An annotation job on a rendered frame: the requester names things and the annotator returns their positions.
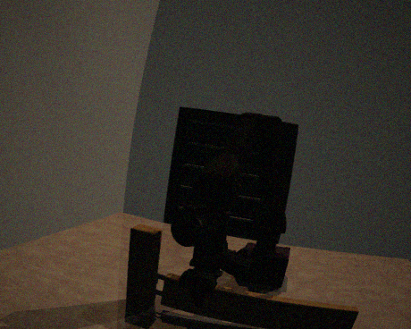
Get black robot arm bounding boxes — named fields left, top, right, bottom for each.
left=171, top=113, right=287, bottom=279

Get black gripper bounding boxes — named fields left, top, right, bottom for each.
left=179, top=239, right=227, bottom=308

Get brown wooden plank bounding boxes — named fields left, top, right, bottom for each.
left=152, top=273, right=359, bottom=329

